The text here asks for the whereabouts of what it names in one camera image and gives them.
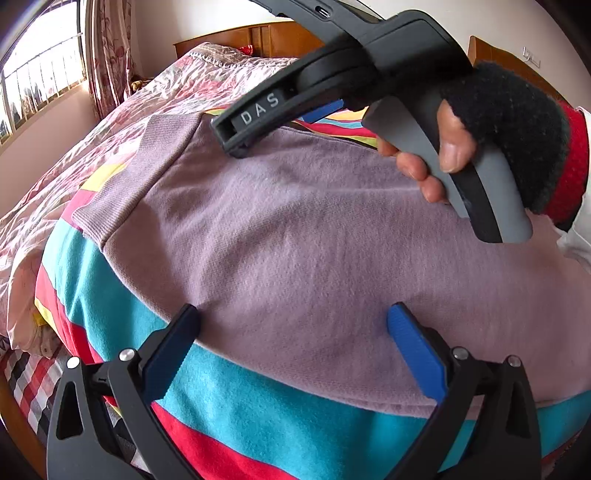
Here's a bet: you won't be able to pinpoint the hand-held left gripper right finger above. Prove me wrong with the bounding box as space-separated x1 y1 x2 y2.
387 302 542 480

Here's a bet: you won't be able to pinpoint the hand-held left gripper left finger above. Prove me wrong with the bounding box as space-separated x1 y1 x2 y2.
46 303 202 480

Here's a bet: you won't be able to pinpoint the plain wooden headboard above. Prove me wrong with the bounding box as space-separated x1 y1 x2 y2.
173 21 325 61

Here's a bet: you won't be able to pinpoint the barred window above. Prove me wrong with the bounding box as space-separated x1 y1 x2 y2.
0 0 94 145

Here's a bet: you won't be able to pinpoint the colourful striped blanket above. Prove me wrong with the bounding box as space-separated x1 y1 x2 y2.
34 104 591 480

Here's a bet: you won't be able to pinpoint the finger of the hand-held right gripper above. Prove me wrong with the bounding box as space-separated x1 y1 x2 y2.
210 68 334 160
299 98 346 125

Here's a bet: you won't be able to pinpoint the checked bedsheet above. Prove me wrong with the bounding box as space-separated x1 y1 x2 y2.
0 345 154 480

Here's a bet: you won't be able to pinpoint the lilac pants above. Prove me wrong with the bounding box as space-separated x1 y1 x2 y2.
74 111 591 419

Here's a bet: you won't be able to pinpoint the person's right hand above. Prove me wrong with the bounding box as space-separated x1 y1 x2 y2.
377 61 572 215

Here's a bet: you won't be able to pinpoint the pink floral curtain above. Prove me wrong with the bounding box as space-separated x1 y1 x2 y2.
85 0 145 123

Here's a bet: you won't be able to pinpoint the panelled wooden headboard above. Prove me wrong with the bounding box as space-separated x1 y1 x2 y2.
467 35 571 112

